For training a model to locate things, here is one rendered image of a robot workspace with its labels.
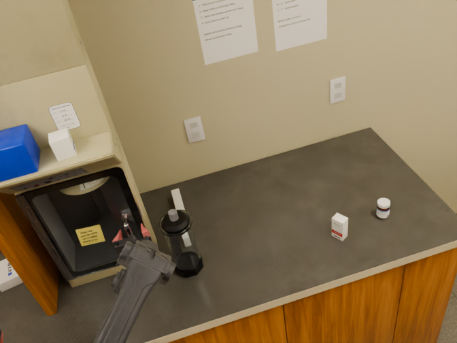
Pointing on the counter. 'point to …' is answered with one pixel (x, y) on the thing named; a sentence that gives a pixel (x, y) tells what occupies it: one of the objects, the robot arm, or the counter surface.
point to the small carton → (62, 144)
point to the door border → (44, 237)
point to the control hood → (89, 156)
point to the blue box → (18, 152)
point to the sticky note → (90, 235)
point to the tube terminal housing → (35, 120)
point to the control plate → (49, 180)
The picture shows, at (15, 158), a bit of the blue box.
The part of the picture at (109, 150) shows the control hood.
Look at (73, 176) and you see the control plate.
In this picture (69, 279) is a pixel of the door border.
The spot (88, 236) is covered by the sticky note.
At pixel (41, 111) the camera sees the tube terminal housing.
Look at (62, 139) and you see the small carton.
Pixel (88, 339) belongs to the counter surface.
